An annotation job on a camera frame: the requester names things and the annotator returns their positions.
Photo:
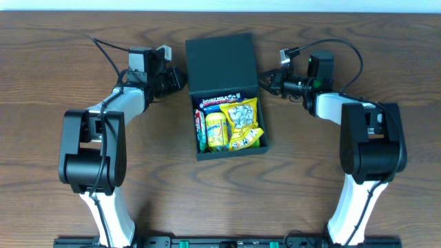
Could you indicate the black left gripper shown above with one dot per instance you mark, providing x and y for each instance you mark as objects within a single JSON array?
[{"x": 176, "y": 79}]

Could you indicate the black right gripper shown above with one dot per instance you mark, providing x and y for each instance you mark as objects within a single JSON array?
[{"x": 278, "y": 83}]

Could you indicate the yellow pistachio snack bag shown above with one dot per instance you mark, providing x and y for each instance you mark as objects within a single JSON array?
[{"x": 243, "y": 121}]

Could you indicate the dark green gift box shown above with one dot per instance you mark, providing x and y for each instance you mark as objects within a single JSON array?
[{"x": 219, "y": 66}]

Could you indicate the purple Dairy Milk bar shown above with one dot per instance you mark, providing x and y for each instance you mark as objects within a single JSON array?
[{"x": 228, "y": 98}]

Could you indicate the blue Oreo cookie pack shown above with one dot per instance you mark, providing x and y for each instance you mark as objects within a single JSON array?
[{"x": 218, "y": 108}]

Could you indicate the red green KitKat bar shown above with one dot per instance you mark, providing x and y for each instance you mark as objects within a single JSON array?
[{"x": 200, "y": 128}]

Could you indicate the yellow Mentos candy bottle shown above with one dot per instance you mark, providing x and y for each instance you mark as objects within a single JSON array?
[{"x": 217, "y": 134}]

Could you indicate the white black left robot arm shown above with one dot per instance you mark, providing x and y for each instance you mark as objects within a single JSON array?
[{"x": 93, "y": 153}]

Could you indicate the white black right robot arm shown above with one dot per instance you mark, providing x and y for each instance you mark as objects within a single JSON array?
[{"x": 372, "y": 147}]

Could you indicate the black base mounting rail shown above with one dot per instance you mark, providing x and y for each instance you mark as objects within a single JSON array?
[{"x": 292, "y": 241}]

